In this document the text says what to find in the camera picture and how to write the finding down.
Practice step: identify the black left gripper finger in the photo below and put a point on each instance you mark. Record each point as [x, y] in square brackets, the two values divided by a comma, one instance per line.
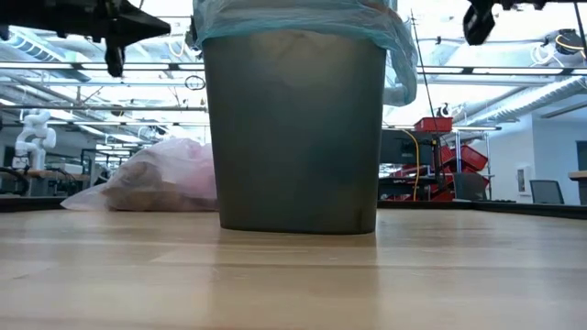
[137, 26]
[115, 59]

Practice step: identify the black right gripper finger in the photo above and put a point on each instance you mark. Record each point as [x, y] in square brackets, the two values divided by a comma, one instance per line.
[479, 23]

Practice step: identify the pink translucent trash bag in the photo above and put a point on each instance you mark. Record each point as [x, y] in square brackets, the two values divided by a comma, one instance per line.
[169, 176]

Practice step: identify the light blue bag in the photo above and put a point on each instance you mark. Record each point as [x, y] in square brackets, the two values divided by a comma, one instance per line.
[298, 16]

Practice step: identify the brown trash bin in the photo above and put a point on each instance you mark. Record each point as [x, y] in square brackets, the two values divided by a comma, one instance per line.
[293, 137]

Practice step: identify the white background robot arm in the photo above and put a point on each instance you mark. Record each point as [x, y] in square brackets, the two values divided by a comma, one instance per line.
[34, 142]

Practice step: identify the thin black pole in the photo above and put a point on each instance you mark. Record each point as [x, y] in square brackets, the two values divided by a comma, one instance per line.
[426, 87]

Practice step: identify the small white hanging reel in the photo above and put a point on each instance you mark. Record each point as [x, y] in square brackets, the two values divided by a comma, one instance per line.
[444, 111]

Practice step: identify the black metal rack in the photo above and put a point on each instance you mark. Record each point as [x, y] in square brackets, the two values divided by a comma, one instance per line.
[85, 165]

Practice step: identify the red crate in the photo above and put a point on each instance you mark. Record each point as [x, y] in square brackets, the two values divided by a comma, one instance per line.
[433, 124]

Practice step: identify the wooden workbench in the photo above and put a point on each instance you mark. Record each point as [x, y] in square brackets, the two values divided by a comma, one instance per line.
[55, 175]

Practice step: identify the stacked red crates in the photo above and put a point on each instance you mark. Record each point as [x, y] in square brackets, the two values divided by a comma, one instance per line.
[468, 158]

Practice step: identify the black monitor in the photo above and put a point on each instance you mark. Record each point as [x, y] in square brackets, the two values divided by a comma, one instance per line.
[403, 147]

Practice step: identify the dark grey crate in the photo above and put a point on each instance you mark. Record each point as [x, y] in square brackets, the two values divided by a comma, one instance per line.
[470, 185]

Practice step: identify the black desk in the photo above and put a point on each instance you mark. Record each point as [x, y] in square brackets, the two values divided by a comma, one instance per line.
[399, 185]

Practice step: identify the wooden desk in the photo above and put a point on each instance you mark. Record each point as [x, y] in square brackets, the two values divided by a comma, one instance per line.
[579, 175]

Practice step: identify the grey office chair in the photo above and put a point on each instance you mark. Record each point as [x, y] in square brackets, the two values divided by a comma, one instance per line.
[546, 192]

